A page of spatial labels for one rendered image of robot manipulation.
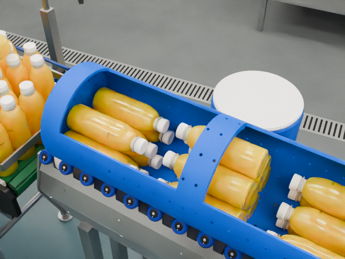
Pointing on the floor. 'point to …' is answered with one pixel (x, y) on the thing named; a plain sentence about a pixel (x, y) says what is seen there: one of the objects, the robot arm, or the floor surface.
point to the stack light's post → (52, 35)
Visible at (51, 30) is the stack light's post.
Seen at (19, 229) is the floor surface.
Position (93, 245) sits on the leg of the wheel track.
